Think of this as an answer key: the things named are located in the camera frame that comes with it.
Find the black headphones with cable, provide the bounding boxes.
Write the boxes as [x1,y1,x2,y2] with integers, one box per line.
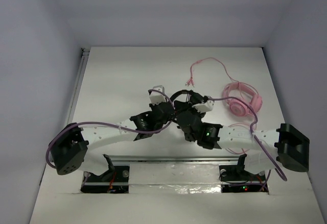
[170,89,207,114]

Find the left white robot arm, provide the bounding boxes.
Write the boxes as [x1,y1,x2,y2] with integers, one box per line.
[47,102,175,180]

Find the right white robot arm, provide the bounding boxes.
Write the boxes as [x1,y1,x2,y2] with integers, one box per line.
[175,105,310,180]

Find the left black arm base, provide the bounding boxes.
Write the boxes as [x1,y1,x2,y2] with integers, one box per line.
[80,154,130,194]

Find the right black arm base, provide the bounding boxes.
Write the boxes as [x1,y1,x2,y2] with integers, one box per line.
[219,154,269,193]

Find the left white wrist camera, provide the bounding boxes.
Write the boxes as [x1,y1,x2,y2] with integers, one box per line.
[148,85,168,105]

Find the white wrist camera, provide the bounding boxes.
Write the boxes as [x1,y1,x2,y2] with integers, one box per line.
[192,100,214,113]
[148,85,168,105]

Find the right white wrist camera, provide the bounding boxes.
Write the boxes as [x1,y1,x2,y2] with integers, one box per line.
[192,100,214,113]

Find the aluminium rail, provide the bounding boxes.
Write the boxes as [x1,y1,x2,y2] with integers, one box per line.
[109,155,239,162]
[63,48,90,127]

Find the pink headphones with cable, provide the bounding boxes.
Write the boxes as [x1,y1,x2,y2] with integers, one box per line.
[185,57,263,155]

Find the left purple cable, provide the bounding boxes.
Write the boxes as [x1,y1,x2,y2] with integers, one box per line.
[45,88,177,170]

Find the left side aluminium rail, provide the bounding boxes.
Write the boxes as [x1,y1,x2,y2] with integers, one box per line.
[63,48,90,127]

